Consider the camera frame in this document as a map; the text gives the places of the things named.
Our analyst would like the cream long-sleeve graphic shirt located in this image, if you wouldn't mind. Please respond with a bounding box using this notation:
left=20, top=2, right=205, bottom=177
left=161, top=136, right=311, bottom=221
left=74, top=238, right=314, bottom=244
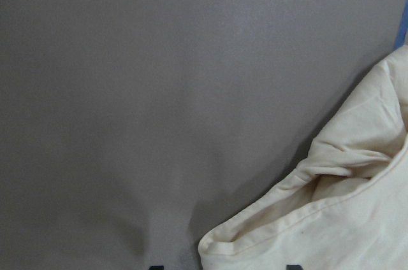
left=198, top=46, right=407, bottom=269

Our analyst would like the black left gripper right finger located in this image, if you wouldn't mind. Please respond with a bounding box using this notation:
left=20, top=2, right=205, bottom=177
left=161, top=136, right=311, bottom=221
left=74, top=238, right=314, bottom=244
left=286, top=264, right=303, bottom=270

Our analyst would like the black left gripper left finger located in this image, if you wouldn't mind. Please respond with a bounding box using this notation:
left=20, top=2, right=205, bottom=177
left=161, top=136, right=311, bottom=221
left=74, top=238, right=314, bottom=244
left=150, top=265, right=164, bottom=270

